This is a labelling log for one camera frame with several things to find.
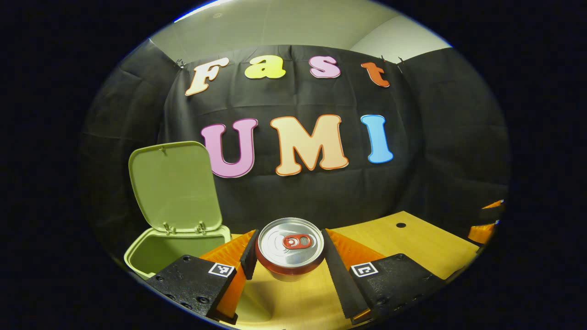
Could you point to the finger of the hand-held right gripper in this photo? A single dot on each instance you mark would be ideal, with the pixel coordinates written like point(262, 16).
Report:
point(484, 233)
point(493, 211)

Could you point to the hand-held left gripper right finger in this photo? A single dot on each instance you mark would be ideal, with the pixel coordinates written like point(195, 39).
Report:
point(337, 284)

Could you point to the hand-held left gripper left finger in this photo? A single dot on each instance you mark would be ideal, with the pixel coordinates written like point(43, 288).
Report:
point(250, 256)

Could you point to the red pop can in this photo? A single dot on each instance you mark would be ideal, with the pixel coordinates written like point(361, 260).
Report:
point(289, 247)

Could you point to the green desktop garbage bin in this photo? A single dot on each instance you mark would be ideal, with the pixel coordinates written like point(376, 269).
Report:
point(174, 188)

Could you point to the wooden desktop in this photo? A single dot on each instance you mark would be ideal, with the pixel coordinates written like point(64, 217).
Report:
point(412, 243)

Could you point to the black backdrop cloth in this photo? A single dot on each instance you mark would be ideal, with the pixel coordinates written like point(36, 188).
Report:
point(321, 197)

